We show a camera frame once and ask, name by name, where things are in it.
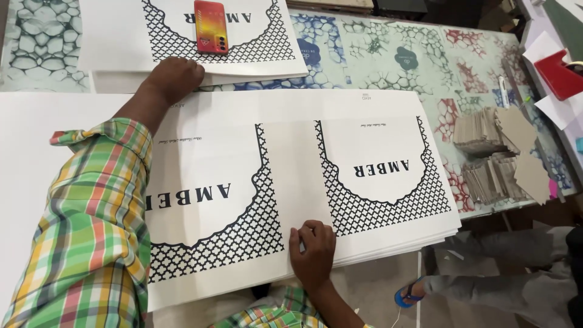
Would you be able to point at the person's right hand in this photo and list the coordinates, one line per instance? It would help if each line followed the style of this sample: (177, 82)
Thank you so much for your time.
(314, 257)

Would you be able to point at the person's left hand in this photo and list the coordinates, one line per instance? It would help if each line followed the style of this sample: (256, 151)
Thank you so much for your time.
(175, 79)

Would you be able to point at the person's left fingers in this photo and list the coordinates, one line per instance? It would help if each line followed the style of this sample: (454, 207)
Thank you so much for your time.
(195, 73)

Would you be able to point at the large white printed paper sheet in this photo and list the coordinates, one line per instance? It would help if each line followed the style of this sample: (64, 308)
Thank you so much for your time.
(291, 164)

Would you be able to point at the orange red smartphone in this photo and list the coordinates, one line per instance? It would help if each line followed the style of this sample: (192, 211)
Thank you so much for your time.
(211, 26)

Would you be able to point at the small pile of printed sheets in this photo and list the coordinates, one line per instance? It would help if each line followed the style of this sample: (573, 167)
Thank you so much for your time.
(136, 36)

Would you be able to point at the green plaid shirt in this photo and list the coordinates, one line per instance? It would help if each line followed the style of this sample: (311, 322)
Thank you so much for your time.
(91, 227)

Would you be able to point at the marbled patterned table cover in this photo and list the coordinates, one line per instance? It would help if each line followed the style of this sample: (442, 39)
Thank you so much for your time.
(401, 59)

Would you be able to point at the thick stack of printed sheets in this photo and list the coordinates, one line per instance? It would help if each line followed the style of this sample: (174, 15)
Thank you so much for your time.
(410, 249)

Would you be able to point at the stack of grey cardboard pieces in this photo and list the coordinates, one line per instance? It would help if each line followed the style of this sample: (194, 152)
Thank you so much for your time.
(496, 180)
(483, 130)

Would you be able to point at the blue sandal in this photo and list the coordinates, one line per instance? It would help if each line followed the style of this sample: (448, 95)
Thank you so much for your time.
(403, 298)

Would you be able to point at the white pen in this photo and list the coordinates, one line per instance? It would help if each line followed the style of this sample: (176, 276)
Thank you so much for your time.
(503, 91)

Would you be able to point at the heap of white papers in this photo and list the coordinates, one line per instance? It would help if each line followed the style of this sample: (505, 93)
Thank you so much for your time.
(542, 48)

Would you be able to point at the red tape dispenser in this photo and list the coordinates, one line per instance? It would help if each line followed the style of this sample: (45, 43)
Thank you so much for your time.
(558, 75)

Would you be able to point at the pink paper scrap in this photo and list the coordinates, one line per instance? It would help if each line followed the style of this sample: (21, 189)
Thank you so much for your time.
(552, 186)

